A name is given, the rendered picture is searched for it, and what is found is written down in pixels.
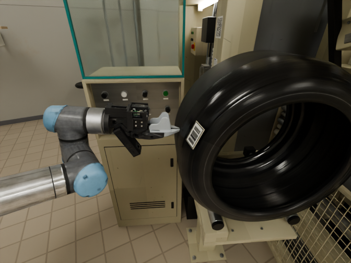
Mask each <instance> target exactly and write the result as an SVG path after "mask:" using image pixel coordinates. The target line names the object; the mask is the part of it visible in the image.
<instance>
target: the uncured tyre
mask: <svg viewBox="0 0 351 263"><path fill-rule="evenodd" d="M285 105H286V116H285V119H284V122H283V125H282V127H281V129H280V130H279V132H278V133H277V135H276V136H275V137H274V138H273V140H272V141H271V142H269V143H268V144H267V145H266V146H265V147H263V148H262V149H260V150H259V151H257V152H255V153H253V154H250V155H248V156H245V157H240V158H233V159H228V158H221V157H218V154H219V152H220V150H221V149H222V147H223V146H224V145H225V143H226V142H227V141H228V140H229V138H230V137H231V136H232V135H233V134H234V133H235V132H236V131H238V130H239V129H240V128H241V127H242V126H244V125H245V124H246V123H248V122H249V121H251V120H253V119H254V118H256V117H258V116H259V115H261V114H263V113H266V112H268V111H270V110H273V109H275V108H278V107H281V106H285ZM196 121H198V123H199V124H200V125H201V126H202V127H203V128H204V129H205V130H204V132H203V134H202V136H201V137H200V139H199V141H198V142H197V144H196V146H195V148H194V149H192V148H191V146H190V145H189V143H188V142H187V140H186V139H187V137H188V135H189V133H190V131H191V129H192V128H193V126H194V124H195V122H196ZM175 126H176V127H178V128H180V131H179V132H177V133H175V134H174V139H175V148H176V153H177V161H178V168H179V173H180V176H181V179H182V181H183V183H184V185H185V186H186V188H187V190H188V192H189V193H190V195H191V196H192V197H193V198H194V199H195V200H196V201H197V202H198V203H199V204H200V205H201V206H203V207H204V208H206V209H208V210H209V211H211V212H214V213H216V214H219V215H221V216H223V217H226V218H229V219H233V220H238V221H246V222H260V221H269V220H275V219H280V218H284V217H287V216H290V215H293V214H295V213H298V212H301V211H303V210H305V209H308V208H310V207H312V206H313V205H315V204H317V203H319V202H320V201H322V200H323V199H325V198H326V197H328V196H329V195H330V194H332V193H333V192H335V191H336V190H337V189H338V188H339V187H341V186H342V185H343V184H344V183H345V182H346V181H347V180H348V179H349V178H350V176H351V74H350V73H348V72H347V71H345V70H344V69H342V68H341V67H339V66H337V65H336V64H334V63H331V62H329V61H326V60H323V59H320V58H315V57H309V56H303V55H298V54H291V53H286V52H280V51H273V50H257V51H249V52H245V53H241V54H238V55H235V56H232V57H230V58H228V59H226V60H224V61H222V62H220V63H218V64H216V65H215V66H213V67H212V68H210V69H209V70H208V71H206V72H205V73H204V74H202V75H201V76H200V78H199V79H198V80H197V81H196V82H195V83H194V84H193V85H192V87H191V88H190V89H189V91H188V92H187V94H186V95H185V97H184V98H183V100H182V102H181V104H180V107H179V109H178V112H177V116H176V119H175Z"/></svg>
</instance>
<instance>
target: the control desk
mask: <svg viewBox="0 0 351 263"><path fill-rule="evenodd" d="M82 84H83V88H84V92H85V96H86V100H87V104H88V107H98V108H105V106H107V104H108V103H113V105H120V106H127V105H128V104H130V102H139V103H148V109H149V117H148V120H150V119H151V118H158V117H159V116H160V114H161V113H162V112H167V113H168V114H169V119H170V124H171V125H173V126H174V125H175V121H176V116H177V112H178V109H179V107H180V104H181V102H182V100H183V98H184V77H179V78H118V79H83V80H82ZM95 136H96V140H97V143H98V147H99V151H100V155H101V160H102V164H103V167H104V170H105V172H106V174H107V176H108V187H109V191H110V195H111V199H112V203H113V207H114V211H115V215H116V219H117V222H118V226H119V227H121V226H136V225H151V224H166V223H180V222H181V200H182V179H181V176H180V173H179V168H178V161H177V153H176V145H175V139H174V134H172V135H170V136H167V137H163V138H159V139H152V140H148V139H138V138H136V140H137V141H138V142H139V144H140V145H141V147H142V149H141V154H140V155H138V156H136V157H133V156H132V155H131V154H130V152H129V151H128V150H127V149H126V147H125V146H124V145H123V144H122V143H121V142H120V140H119V139H118V137H117V136H116V135H115V134H114V133H113V132H112V134H104V135H101V134H95Z"/></svg>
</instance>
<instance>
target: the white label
mask: <svg viewBox="0 0 351 263"><path fill-rule="evenodd" d="M204 130H205V129H204V128H203V127H202V126H201V125H200V124H199V123H198V121H196V122H195V124H194V126H193V128H192V129H191V131H190V133H189V135H188V137H187V139H186V140H187V142H188V143H189V145H190V146H191V148H192V149H194V148H195V146H196V144H197V142H198V141H199V139H200V137H201V136H202V134H203V132H204Z"/></svg>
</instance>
